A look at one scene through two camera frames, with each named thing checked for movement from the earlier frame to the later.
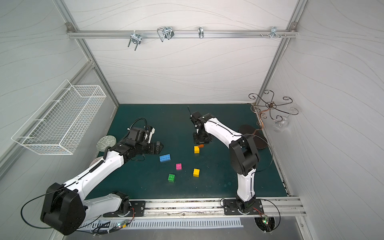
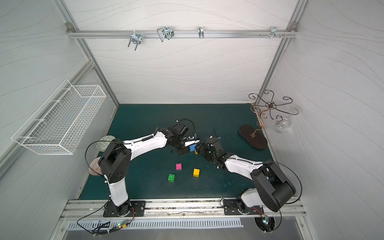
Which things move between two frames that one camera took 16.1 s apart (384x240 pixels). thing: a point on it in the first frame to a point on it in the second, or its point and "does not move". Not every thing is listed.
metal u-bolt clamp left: (136, 38) does not move
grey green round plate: (105, 142) does not move
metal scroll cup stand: (264, 102) does not move
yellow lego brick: (196, 172) does not move
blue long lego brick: (164, 158) to (192, 147)
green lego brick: (171, 178) does not move
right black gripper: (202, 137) to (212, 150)
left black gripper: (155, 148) to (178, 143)
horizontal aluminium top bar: (184, 34) does not move
